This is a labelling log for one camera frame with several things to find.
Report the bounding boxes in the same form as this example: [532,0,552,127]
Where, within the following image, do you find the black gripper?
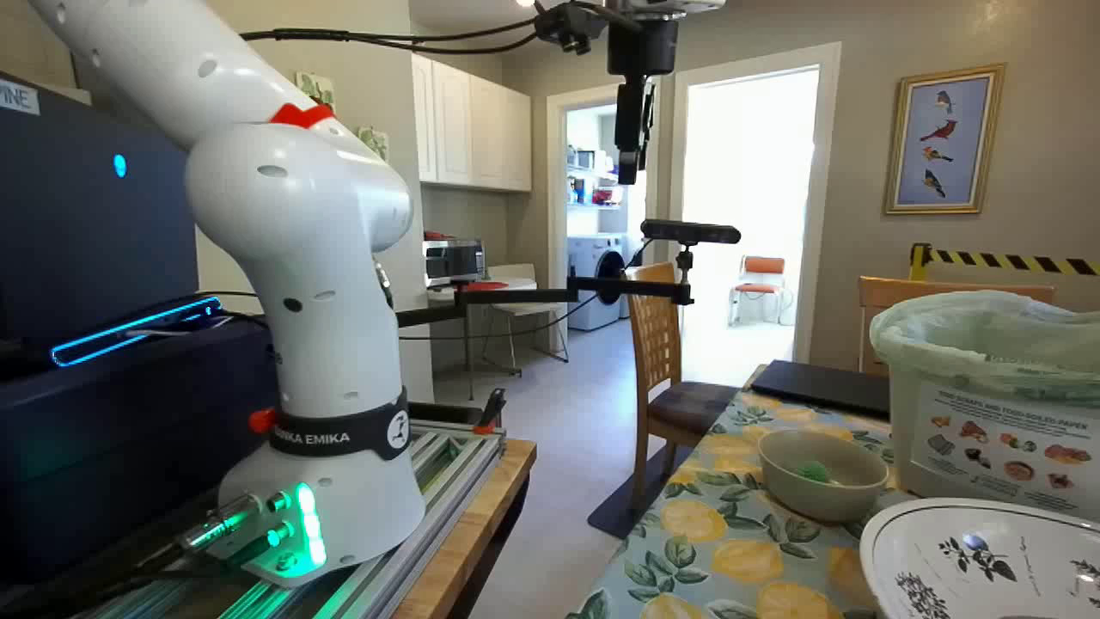
[606,14,681,187]

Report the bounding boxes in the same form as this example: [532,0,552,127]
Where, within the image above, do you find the white washing machine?
[567,234,633,336]

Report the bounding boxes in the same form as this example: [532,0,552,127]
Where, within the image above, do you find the white side table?
[458,263,574,371]

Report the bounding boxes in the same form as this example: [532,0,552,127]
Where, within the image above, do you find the wooden lattice back chair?
[626,257,740,515]

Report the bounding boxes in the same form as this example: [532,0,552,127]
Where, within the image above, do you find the silver microwave oven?
[419,234,490,288]

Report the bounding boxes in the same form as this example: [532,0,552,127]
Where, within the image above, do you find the framed bird picture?
[878,62,1009,221]

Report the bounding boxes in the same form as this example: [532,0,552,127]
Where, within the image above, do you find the black flat laptop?
[748,359,894,422]

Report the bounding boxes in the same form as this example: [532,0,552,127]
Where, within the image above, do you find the red black clamp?
[470,387,512,441]

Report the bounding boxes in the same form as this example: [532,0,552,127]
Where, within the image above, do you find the yellow black striped bar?
[907,240,1100,284]

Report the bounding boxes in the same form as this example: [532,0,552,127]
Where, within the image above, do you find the small plain white bowl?
[756,426,894,527]

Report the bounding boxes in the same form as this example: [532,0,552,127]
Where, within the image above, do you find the green bin liner bag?
[867,285,1100,407]

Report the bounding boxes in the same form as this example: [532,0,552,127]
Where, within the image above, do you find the lemon print tablecloth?
[562,390,907,619]

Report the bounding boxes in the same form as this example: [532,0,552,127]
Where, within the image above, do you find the white compost bin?
[886,366,1100,527]

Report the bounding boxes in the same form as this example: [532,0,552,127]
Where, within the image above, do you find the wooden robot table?
[390,438,538,619]

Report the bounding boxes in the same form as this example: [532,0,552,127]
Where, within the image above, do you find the orange knob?
[242,404,280,441]

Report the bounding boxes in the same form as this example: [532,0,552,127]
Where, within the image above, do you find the large patterned white bowl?
[857,496,1100,619]

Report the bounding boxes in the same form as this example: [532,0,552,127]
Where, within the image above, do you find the black box with blue light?
[0,293,277,587]

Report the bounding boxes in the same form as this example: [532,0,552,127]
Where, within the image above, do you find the black stereo camera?
[634,218,744,247]

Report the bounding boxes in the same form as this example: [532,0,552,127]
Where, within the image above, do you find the white wall cabinets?
[409,53,535,196]

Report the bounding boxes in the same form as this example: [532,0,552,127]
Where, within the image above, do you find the aluminium rail base plate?
[79,415,509,619]

